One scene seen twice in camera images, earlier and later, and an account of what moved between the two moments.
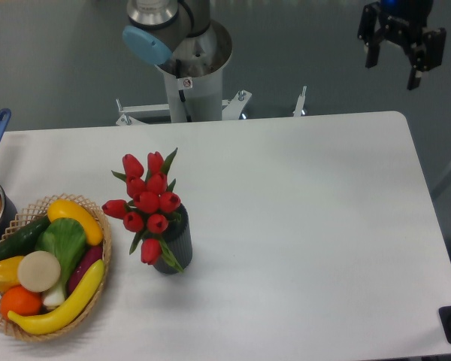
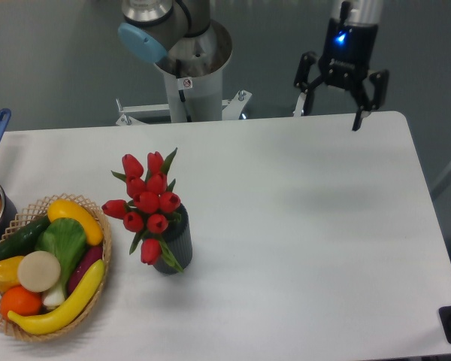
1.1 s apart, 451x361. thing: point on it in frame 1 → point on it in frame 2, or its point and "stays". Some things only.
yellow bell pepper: (2, 274) stays
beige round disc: (38, 271) stays
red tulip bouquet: (151, 210) stays
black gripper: (405, 19) → (345, 60)
